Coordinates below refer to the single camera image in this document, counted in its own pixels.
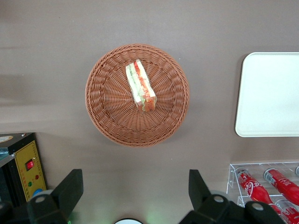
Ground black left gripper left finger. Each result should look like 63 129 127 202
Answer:
27 169 84 224

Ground clear acrylic bottle rack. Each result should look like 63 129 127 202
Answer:
226 161 299 224

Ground beige rectangular tray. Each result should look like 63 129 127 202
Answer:
235 52 299 138

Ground round brown wicker basket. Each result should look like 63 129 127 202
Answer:
85 43 190 148

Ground triangle sandwich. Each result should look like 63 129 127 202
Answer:
125 59 157 113

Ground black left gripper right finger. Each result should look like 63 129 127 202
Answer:
179 169 246 224

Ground black food warmer machine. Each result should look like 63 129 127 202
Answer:
0 132 47 208

